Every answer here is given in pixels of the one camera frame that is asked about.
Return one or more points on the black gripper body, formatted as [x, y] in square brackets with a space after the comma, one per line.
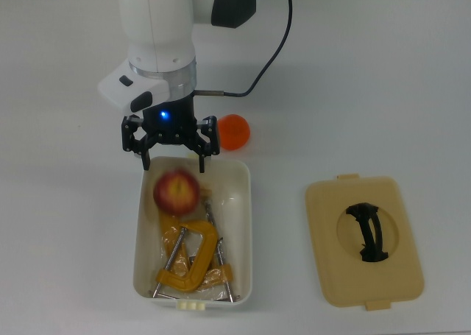
[171, 127]

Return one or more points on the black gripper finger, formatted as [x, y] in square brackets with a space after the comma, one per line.
[130, 136]
[209, 140]

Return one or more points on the red apple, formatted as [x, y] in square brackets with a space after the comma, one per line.
[176, 191]

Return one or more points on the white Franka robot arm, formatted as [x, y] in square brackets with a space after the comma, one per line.
[158, 25]

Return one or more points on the orange fruit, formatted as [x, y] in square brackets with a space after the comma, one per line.
[235, 132]

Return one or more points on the white plastic container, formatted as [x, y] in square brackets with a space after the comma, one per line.
[235, 210]

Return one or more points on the beige container lid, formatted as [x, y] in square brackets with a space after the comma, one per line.
[331, 257]

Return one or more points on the large yellow C-clamp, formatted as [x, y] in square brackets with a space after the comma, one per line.
[204, 246]

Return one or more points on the small yellow C-clamp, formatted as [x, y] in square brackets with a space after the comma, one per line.
[222, 273]

